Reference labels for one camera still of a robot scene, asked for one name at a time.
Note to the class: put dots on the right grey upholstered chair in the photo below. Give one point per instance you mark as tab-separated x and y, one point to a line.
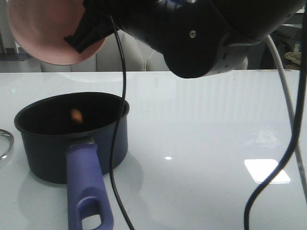
156	62

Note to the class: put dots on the beige cushion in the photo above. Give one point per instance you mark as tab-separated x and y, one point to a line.
294	58

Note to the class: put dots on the orange ham slices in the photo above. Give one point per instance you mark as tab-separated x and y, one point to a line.
76	116

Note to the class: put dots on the black appliance box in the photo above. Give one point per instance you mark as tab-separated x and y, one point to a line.
287	38

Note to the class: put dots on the left grey upholstered chair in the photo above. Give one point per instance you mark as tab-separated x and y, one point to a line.
108	58

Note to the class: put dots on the blue pot with handle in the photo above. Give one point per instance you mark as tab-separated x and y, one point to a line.
61	151

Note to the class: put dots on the pink bowl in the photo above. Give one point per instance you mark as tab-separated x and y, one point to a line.
44	29

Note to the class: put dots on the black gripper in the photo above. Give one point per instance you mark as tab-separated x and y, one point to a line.
100	19

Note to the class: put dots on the glass lid with blue knob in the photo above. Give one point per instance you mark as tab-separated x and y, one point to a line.
6	143

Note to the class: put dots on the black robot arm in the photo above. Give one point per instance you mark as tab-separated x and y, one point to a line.
196	39

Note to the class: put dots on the grey upholstered chair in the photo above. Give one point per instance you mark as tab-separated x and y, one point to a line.
108	58
156	62

